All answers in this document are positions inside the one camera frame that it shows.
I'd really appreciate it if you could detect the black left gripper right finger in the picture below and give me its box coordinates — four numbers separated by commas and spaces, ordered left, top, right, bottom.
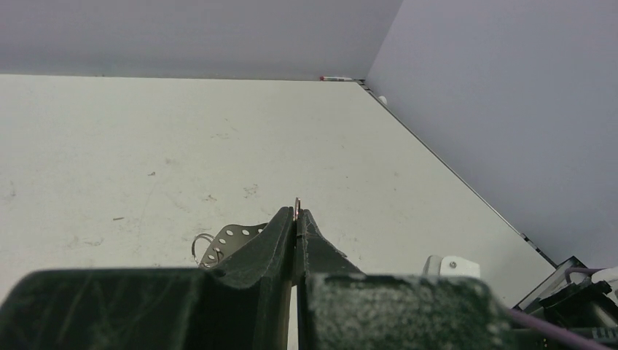
296, 209, 517, 349

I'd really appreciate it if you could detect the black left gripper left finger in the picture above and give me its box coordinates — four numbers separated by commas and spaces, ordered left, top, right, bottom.
1, 207, 295, 349

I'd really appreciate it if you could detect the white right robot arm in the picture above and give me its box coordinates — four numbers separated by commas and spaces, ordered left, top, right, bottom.
514, 257, 617, 349

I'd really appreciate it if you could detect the white marker pen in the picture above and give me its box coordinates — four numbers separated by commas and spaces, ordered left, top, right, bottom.
319, 76, 355, 82

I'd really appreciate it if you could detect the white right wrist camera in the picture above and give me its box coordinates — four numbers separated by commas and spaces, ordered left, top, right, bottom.
423, 255, 481, 279

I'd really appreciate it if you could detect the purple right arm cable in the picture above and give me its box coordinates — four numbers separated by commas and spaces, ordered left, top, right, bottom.
504, 266, 618, 350

